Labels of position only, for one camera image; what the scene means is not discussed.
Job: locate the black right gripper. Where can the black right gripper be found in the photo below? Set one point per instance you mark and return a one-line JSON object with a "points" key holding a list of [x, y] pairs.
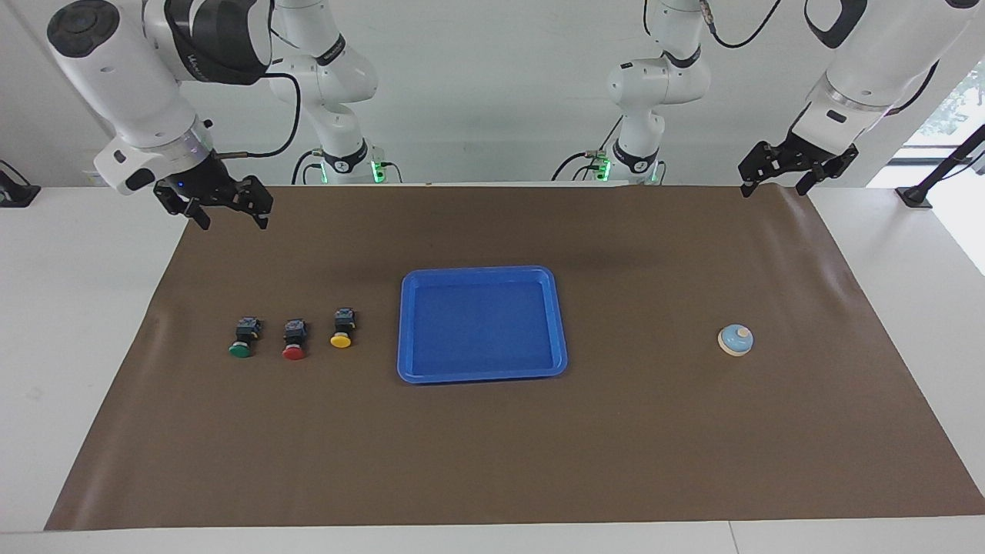
{"points": [[212, 188]]}

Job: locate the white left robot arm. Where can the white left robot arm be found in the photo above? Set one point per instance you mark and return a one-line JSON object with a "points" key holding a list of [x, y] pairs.
{"points": [[869, 69]]}

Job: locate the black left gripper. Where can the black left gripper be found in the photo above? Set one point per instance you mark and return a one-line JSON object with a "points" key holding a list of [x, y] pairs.
{"points": [[808, 158]]}

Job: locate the black table mount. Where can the black table mount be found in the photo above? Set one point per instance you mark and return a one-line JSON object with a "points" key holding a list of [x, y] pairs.
{"points": [[17, 192]]}

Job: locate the light blue service bell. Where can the light blue service bell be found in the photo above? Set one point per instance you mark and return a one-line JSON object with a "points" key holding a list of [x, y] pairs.
{"points": [[736, 341]]}

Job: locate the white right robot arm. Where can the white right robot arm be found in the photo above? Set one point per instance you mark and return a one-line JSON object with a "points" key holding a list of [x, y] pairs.
{"points": [[131, 85]]}

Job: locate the blue plastic tray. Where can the blue plastic tray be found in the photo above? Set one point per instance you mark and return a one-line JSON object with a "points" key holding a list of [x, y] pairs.
{"points": [[481, 327]]}

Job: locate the green mushroom push button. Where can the green mushroom push button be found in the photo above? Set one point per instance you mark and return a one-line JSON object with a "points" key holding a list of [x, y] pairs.
{"points": [[243, 342]]}

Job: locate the black clamp stand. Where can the black clamp stand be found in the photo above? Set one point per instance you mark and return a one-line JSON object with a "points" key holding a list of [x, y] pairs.
{"points": [[935, 177]]}

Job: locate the red mushroom push button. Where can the red mushroom push button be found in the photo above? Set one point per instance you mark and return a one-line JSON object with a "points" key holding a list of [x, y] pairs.
{"points": [[294, 342]]}

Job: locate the brown table mat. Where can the brown table mat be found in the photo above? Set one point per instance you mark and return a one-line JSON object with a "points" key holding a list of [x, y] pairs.
{"points": [[492, 446]]}

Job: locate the yellow mushroom push button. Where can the yellow mushroom push button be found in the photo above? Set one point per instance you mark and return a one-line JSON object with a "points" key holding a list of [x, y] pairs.
{"points": [[342, 331]]}

